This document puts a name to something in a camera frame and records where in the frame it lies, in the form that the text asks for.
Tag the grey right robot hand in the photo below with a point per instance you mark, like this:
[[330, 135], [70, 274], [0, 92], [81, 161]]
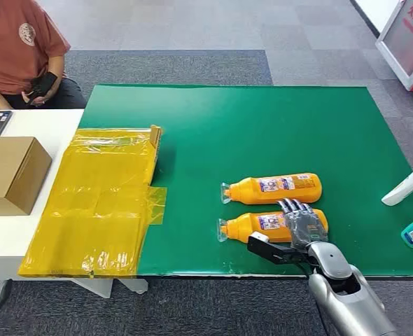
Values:
[[304, 229]]

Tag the orange detergent bottle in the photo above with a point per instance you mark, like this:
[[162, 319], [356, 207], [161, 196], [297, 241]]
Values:
[[248, 227], [248, 190]]

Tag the white plastic bottle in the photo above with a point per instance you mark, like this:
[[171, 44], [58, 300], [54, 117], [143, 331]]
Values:
[[405, 185]]

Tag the brown cardboard box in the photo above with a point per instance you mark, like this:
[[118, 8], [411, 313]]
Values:
[[10, 171]]

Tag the green table mat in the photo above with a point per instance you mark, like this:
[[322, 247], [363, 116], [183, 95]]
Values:
[[227, 130]]

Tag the white table base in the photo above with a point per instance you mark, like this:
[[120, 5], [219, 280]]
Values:
[[105, 286]]

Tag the yellow plastic-wrapped package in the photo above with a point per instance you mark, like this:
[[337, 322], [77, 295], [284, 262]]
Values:
[[98, 208]]

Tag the black handheld device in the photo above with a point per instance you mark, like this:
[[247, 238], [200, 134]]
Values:
[[41, 86]]

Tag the white red sign stand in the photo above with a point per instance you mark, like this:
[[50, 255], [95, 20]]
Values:
[[405, 42]]

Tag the person in red shirt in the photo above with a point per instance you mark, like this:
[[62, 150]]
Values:
[[13, 55]]

